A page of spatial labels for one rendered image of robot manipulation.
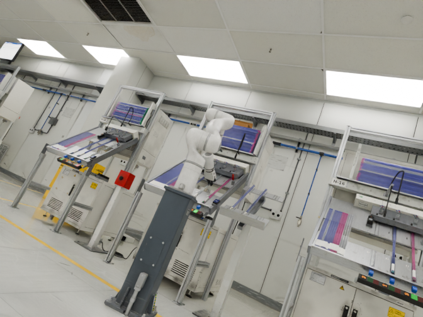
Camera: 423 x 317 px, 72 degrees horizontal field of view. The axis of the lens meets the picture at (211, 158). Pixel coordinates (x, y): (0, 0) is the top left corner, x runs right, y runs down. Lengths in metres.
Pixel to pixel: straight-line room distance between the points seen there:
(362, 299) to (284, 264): 1.83
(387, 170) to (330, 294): 1.07
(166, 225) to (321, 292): 1.26
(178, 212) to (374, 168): 1.70
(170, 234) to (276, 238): 2.60
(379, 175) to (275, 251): 1.92
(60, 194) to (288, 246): 2.88
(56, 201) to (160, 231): 2.24
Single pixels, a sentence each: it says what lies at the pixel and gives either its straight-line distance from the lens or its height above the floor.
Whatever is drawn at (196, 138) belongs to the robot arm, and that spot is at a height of 1.04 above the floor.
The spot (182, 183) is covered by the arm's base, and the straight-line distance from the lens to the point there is 1.76.
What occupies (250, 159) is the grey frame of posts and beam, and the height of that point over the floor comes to 1.34.
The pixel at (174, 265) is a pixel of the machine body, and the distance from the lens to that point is 2.73.
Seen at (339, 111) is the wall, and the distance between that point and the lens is 4.70.
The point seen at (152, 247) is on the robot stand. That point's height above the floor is 0.35.
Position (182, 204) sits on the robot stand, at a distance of 1.72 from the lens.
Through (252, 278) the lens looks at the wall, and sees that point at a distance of 4.18.
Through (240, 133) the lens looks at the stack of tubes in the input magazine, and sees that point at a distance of 2.98.
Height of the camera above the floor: 0.55
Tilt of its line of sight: 13 degrees up
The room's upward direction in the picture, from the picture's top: 23 degrees clockwise
